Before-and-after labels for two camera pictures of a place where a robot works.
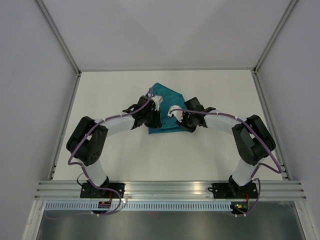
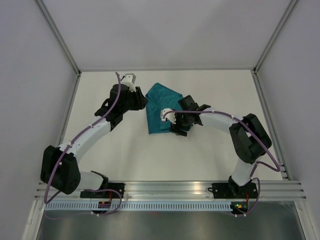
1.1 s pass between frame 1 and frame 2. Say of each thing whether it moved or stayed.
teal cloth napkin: stayed
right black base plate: stayed
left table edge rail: stayed
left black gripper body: moved
